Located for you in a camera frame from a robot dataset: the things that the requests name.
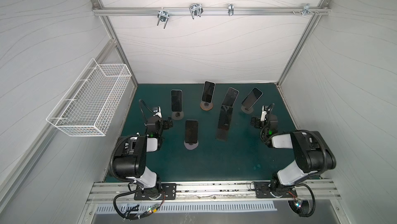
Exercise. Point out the grey round stand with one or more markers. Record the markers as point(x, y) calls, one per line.
point(246, 110)
point(177, 115)

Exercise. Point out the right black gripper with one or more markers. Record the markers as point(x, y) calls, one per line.
point(256, 122)

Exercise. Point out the white wire basket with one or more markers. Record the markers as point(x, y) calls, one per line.
point(89, 105)

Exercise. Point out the metal u-bolt clamp left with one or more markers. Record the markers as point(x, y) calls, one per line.
point(163, 17)

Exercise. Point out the metal u-bolt clamp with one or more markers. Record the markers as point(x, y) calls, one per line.
point(163, 17)
point(196, 10)

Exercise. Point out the aluminium crossbar rail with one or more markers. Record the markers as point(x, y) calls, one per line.
point(207, 11)

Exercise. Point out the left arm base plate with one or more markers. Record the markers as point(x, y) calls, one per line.
point(165, 191)

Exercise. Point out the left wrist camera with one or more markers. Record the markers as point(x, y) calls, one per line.
point(157, 111)

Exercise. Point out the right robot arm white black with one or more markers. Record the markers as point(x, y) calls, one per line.
point(312, 155)

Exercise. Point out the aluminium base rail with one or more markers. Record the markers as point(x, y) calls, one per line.
point(206, 191)

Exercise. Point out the phone on wooden stand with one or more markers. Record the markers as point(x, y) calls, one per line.
point(208, 91)

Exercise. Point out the metal bracket right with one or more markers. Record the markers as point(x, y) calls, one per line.
point(305, 11)

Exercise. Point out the metal u-bolt clamp middle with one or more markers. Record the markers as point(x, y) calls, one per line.
point(196, 10)

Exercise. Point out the black folding phone stand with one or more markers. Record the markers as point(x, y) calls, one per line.
point(222, 134)

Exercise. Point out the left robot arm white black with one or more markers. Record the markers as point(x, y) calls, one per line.
point(128, 159)

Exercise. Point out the metal clamp small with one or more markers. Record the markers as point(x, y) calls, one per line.
point(230, 9)

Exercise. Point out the grey round stand right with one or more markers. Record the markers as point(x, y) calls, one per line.
point(246, 110)

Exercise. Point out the wooden round stand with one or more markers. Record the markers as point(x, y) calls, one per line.
point(206, 106)

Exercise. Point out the grey round stand left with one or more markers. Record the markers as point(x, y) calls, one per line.
point(177, 115)

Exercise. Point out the white slotted cable duct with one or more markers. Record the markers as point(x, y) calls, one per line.
point(193, 207)

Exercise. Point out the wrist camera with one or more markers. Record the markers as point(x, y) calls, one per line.
point(264, 113)
point(157, 111)

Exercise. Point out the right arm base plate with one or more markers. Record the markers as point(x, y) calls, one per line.
point(263, 190)

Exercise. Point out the lilac front round stand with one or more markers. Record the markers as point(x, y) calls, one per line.
point(191, 146)

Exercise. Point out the phone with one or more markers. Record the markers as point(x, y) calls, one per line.
point(230, 97)
point(191, 131)
point(208, 91)
point(254, 95)
point(176, 100)
point(225, 117)

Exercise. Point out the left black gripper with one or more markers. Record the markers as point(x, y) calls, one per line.
point(167, 123)

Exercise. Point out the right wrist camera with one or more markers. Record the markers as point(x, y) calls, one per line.
point(264, 113)

